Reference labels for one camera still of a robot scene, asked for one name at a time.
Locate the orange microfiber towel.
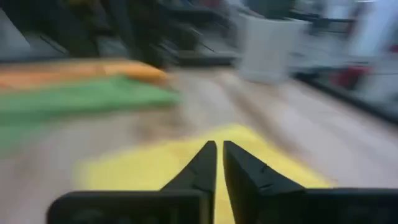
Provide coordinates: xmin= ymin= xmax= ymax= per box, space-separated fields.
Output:
xmin=0 ymin=58 xmax=169 ymax=91

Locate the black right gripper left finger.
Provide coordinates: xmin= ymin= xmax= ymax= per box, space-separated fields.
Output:
xmin=46 ymin=140 xmax=218 ymax=224

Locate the black aluminium table frame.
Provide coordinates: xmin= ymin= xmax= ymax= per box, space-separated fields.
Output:
xmin=292 ymin=71 xmax=398 ymax=125

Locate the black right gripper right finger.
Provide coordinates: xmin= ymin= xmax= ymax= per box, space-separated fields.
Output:
xmin=223 ymin=140 xmax=398 ymax=224

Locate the green microfiber towel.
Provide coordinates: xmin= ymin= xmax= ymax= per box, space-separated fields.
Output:
xmin=0 ymin=76 xmax=181 ymax=150

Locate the white hexagonal plant pot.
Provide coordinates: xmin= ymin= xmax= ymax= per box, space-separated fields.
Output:
xmin=238 ymin=14 xmax=308 ymax=83

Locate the yellow microfiber towel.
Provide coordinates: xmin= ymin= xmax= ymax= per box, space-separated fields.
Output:
xmin=74 ymin=123 xmax=336 ymax=224

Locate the red tool cabinet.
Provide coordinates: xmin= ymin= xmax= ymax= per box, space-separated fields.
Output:
xmin=332 ymin=65 xmax=374 ymax=90

